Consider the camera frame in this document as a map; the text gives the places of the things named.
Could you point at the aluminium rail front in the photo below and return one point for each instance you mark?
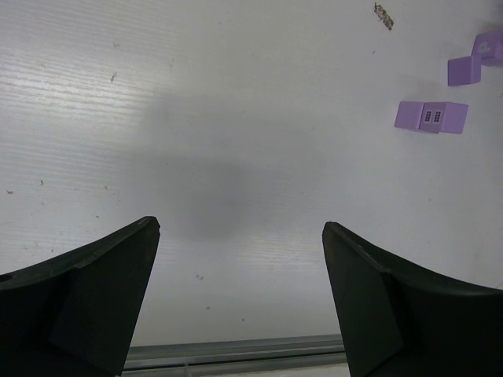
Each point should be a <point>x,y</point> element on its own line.
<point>308,350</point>

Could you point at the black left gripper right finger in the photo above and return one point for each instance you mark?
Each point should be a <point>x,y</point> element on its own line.
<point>400,319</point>

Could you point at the purple wood block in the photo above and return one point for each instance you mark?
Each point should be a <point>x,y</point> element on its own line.
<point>409,115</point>
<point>443,117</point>
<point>488,46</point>
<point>464,70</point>

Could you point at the small dark screw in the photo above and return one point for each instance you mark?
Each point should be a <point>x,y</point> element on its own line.
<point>383,16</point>

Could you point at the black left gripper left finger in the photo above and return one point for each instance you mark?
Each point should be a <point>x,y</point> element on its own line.
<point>75,314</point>

